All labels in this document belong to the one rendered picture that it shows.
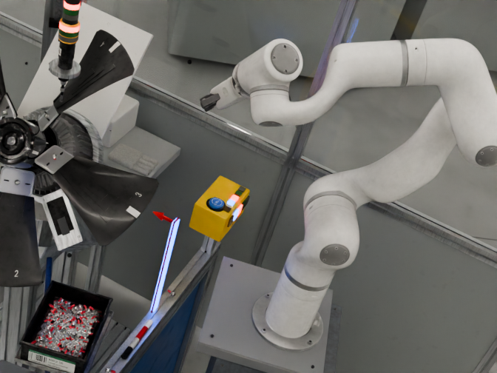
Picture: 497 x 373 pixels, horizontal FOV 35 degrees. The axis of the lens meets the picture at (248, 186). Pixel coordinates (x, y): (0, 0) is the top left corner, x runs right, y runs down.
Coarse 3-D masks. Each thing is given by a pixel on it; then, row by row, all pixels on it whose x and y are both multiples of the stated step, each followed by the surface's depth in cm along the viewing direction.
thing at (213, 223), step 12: (216, 180) 221; (228, 180) 222; (204, 192) 216; (216, 192) 217; (228, 192) 218; (204, 204) 212; (228, 204) 214; (240, 204) 218; (192, 216) 214; (204, 216) 212; (216, 216) 210; (228, 216) 210; (192, 228) 216; (204, 228) 214; (216, 228) 212; (228, 228) 217; (216, 240) 215
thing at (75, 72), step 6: (54, 60) 177; (54, 66) 175; (72, 66) 177; (78, 66) 178; (54, 72) 174; (60, 72) 174; (66, 72) 175; (72, 72) 175; (78, 72) 176; (66, 78) 175
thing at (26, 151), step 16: (0, 128) 190; (16, 128) 189; (32, 128) 189; (48, 128) 199; (0, 144) 189; (16, 144) 189; (32, 144) 188; (48, 144) 199; (0, 160) 189; (16, 160) 188; (32, 160) 191
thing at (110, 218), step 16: (80, 160) 195; (64, 176) 189; (80, 176) 191; (96, 176) 193; (112, 176) 194; (128, 176) 195; (144, 176) 196; (64, 192) 187; (80, 192) 188; (96, 192) 189; (112, 192) 191; (128, 192) 192; (144, 192) 193; (80, 208) 186; (96, 208) 187; (112, 208) 188; (144, 208) 190; (96, 224) 186; (112, 224) 187; (128, 224) 187; (96, 240) 185; (112, 240) 185
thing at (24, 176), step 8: (8, 168) 193; (0, 176) 192; (8, 176) 193; (16, 176) 194; (24, 176) 196; (32, 176) 197; (0, 184) 192; (8, 184) 193; (24, 184) 196; (32, 184) 197; (8, 192) 193; (16, 192) 195; (24, 192) 196; (32, 192) 197
